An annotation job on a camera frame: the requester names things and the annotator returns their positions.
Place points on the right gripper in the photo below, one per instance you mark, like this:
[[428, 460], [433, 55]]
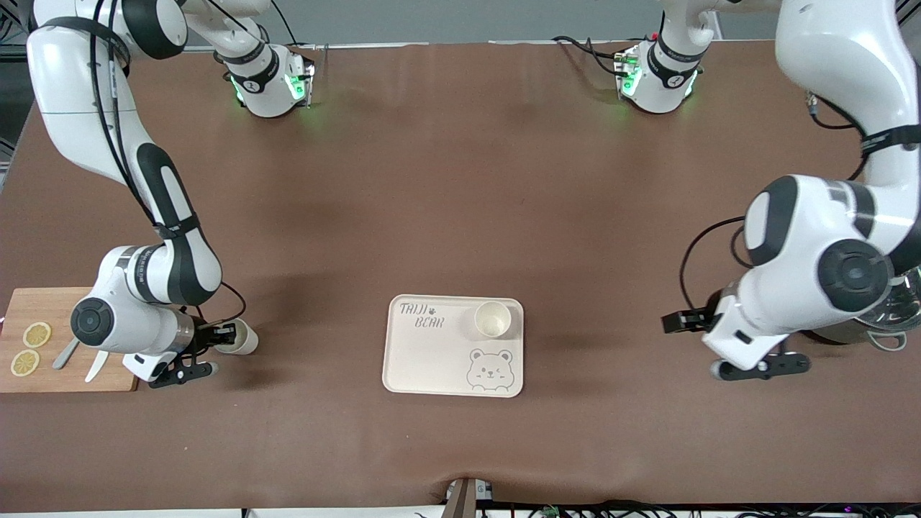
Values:
[[204, 335]]

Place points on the glass pot lid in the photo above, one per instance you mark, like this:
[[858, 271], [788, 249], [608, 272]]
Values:
[[908, 302]]

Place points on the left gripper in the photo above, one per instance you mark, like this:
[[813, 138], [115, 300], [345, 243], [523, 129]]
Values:
[[714, 309]]

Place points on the white plastic knife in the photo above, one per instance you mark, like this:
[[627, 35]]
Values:
[[95, 368]]

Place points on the white plastic cup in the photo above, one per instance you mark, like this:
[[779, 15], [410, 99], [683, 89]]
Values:
[[247, 338], [493, 320]]

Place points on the bamboo cutting board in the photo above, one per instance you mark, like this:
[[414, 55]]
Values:
[[65, 381]]

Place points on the white bear print tray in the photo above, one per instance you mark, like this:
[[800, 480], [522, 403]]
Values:
[[432, 360]]

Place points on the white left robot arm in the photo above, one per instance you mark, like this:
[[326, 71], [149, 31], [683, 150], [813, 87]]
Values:
[[813, 237]]

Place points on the yellow lemon slice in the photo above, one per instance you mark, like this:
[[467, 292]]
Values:
[[37, 335], [25, 363]]

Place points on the grey plastic knife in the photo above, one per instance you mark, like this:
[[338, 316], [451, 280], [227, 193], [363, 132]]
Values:
[[63, 357]]

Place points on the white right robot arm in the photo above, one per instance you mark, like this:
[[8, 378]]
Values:
[[86, 108]]

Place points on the metal table edge bracket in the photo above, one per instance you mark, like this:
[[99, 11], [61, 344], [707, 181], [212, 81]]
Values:
[[464, 500]]

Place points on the aluminium profile frame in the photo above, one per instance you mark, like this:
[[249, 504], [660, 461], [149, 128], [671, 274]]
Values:
[[14, 32]]

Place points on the grey-green electric pot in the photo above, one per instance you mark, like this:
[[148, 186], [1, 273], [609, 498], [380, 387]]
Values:
[[849, 335]]

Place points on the brown table mat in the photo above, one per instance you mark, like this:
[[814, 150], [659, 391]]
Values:
[[547, 216]]

